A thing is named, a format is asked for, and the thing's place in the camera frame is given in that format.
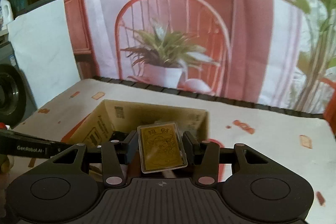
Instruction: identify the brown SF cardboard box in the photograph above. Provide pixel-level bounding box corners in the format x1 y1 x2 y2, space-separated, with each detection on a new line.
60 99 210 183

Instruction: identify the gold card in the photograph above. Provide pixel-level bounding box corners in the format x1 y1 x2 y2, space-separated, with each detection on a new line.
137 122 188 173

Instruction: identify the printed living room backdrop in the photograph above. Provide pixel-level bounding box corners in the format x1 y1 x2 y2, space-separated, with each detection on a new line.
64 0 335 114

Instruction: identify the person's left hand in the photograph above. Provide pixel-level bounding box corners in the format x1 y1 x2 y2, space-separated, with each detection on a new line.
0 155 11 174

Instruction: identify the grey washing machine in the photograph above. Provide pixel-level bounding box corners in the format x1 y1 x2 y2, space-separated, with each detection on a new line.
0 31 37 128

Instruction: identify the cartoon printed table mat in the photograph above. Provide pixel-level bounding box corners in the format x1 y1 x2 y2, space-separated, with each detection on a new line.
16 80 335 223

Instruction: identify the white detergent bottle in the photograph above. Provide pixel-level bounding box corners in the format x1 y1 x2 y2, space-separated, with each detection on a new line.
0 0 14 31

